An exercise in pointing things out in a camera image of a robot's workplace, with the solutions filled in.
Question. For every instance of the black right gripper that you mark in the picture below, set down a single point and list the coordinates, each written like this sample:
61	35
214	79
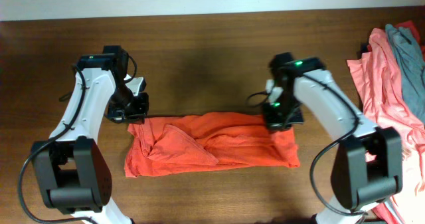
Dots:
277	124

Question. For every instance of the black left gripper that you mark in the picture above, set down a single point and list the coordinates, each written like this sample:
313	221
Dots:
137	117

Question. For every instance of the orange printed t-shirt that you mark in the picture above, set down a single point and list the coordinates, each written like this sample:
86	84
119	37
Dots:
210	142

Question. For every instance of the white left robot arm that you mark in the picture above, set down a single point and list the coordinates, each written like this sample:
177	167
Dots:
72	175

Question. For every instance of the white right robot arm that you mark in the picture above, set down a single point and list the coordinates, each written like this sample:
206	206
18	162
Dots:
367	170

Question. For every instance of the pink t-shirt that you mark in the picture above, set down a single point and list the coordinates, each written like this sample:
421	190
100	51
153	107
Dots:
378	81

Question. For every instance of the grey t-shirt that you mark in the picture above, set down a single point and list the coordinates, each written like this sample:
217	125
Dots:
410	60

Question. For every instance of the red garment in pile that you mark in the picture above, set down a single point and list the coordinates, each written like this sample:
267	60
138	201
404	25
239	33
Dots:
414	33

